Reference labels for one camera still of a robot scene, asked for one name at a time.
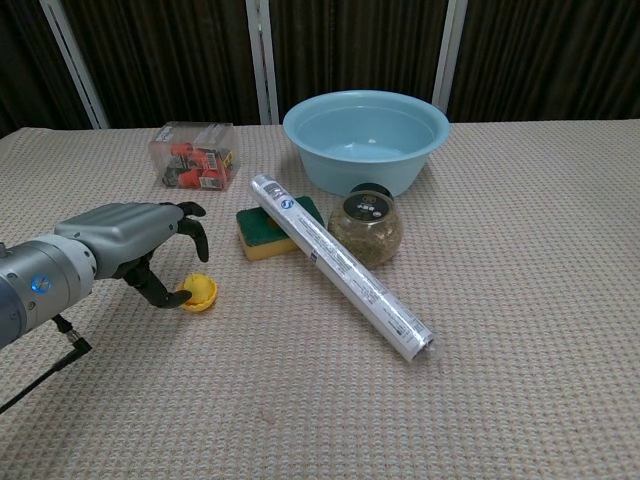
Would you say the round glass jar black lid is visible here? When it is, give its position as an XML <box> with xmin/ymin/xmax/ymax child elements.
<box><xmin>327</xmin><ymin>182</ymin><xmax>404</xmax><ymax>269</ymax></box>

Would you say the white frame post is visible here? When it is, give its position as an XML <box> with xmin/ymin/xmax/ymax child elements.
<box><xmin>245</xmin><ymin>0</ymin><xmax>280</xmax><ymax>126</ymax></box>
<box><xmin>431</xmin><ymin>0</ymin><xmax>469</xmax><ymax>115</ymax></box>
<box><xmin>38</xmin><ymin>0</ymin><xmax>110</xmax><ymax>130</ymax></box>

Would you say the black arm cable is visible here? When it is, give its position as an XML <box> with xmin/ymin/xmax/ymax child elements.
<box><xmin>0</xmin><ymin>313</ymin><xmax>94</xmax><ymax>414</ymax></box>

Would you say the light blue plastic basin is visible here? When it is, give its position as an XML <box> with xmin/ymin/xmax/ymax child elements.
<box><xmin>282</xmin><ymin>89</ymin><xmax>452</xmax><ymax>198</ymax></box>

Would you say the green and yellow sponge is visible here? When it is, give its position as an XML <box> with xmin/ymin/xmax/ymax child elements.
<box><xmin>235</xmin><ymin>195</ymin><xmax>324</xmax><ymax>262</ymax></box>

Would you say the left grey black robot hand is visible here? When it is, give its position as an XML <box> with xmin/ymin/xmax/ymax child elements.
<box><xmin>53</xmin><ymin>201</ymin><xmax>210</xmax><ymax>309</ymax></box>

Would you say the beige woven tablecloth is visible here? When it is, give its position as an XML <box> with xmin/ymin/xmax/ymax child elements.
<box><xmin>0</xmin><ymin>119</ymin><xmax>640</xmax><ymax>480</ymax></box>

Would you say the clear box with orange clips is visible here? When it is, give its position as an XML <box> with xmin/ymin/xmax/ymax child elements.
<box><xmin>148</xmin><ymin>121</ymin><xmax>241</xmax><ymax>192</ymax></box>

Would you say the white wrapped film roll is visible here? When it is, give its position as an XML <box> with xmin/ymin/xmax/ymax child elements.
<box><xmin>249</xmin><ymin>172</ymin><xmax>437</xmax><ymax>365</ymax></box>

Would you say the dark pleated curtain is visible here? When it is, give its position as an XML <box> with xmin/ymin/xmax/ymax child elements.
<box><xmin>0</xmin><ymin>0</ymin><xmax>640</xmax><ymax>139</ymax></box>

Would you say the yellow plastic cap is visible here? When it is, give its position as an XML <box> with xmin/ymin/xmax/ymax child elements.
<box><xmin>180</xmin><ymin>279</ymin><xmax>220</xmax><ymax>314</ymax></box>

